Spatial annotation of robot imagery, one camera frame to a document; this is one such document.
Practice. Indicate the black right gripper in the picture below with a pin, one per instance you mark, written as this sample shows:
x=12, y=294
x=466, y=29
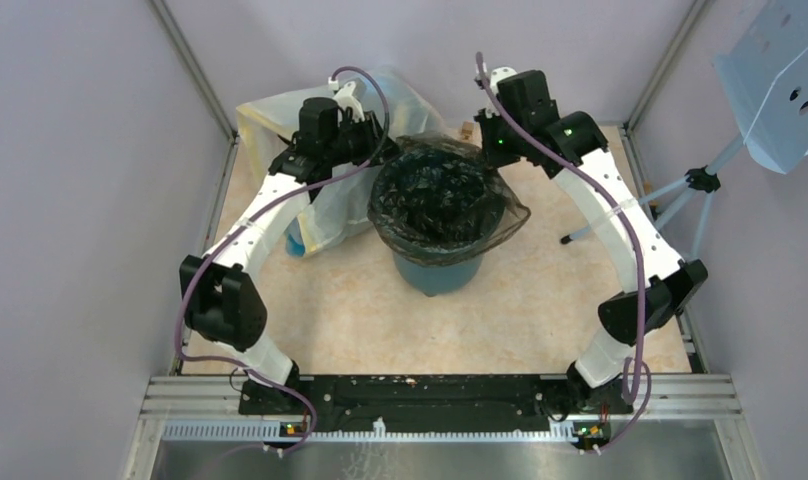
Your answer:
x=491, y=158

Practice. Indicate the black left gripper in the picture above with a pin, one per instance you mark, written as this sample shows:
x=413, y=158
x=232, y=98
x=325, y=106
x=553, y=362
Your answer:
x=370, y=130

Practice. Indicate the black plastic trash bag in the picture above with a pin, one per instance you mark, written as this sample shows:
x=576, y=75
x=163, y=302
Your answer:
x=437, y=202

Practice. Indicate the teal plastic trash bin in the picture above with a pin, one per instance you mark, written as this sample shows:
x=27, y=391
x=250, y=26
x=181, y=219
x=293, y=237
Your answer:
x=437, y=280

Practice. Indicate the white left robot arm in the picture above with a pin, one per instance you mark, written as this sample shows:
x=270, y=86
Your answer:
x=220, y=300

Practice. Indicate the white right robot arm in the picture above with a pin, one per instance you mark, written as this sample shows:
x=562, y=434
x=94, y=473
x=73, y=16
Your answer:
x=522, y=121

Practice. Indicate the light blue tripod stand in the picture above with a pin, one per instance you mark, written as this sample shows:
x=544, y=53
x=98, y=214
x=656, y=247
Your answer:
x=628, y=225

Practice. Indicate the perforated light blue metal panel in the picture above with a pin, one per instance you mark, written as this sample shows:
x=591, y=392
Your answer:
x=765, y=78

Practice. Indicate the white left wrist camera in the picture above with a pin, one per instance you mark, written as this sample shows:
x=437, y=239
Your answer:
x=348, y=95

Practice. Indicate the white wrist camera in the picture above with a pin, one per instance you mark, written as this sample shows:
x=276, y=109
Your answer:
x=348, y=95
x=492, y=78

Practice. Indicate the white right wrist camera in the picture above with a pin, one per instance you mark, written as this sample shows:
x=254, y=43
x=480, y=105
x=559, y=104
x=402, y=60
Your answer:
x=492, y=78

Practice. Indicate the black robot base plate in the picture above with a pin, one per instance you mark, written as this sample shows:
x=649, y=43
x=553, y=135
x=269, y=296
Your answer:
x=499, y=403

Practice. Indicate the white slotted cable duct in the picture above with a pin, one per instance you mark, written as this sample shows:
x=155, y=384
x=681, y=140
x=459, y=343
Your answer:
x=271, y=432

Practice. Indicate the aluminium frame rails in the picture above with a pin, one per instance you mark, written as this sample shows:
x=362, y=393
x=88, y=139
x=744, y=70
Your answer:
x=697, y=394

